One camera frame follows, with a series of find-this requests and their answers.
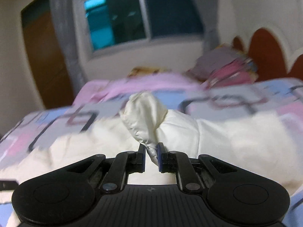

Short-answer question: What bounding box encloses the window with grey frame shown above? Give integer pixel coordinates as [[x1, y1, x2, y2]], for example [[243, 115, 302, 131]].
[[77, 0, 204, 55]]

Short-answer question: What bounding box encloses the patterned grey blue pink bedspread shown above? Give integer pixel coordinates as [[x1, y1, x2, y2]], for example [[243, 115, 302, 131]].
[[0, 77, 303, 227]]

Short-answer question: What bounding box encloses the stack of folded clothes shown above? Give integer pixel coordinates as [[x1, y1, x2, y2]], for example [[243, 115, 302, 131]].
[[186, 45, 258, 89]]

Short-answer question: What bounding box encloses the brown wooden door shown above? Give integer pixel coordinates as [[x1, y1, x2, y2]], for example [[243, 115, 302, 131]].
[[21, 0, 74, 109]]

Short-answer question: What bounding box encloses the pink blanket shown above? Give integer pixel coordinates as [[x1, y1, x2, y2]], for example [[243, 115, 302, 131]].
[[73, 72, 208, 106]]

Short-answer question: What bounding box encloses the yellow patterned pillow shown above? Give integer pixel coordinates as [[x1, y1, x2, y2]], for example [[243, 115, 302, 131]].
[[128, 66, 170, 77]]

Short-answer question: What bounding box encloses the red white scalloped headboard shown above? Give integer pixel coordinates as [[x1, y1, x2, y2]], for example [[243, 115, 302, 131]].
[[232, 27, 302, 82]]

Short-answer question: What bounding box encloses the grey curtain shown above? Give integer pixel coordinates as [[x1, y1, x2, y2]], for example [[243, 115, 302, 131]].
[[49, 0, 86, 95], [193, 0, 220, 52]]

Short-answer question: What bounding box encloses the grey left curtain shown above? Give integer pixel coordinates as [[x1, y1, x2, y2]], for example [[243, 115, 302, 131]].
[[49, 0, 86, 95]]

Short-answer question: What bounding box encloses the grey right curtain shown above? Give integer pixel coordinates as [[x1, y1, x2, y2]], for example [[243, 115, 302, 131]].
[[193, 0, 220, 52]]

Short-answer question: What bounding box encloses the white puffy down jacket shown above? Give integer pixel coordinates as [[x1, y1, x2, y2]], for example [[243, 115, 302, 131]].
[[0, 92, 301, 227]]

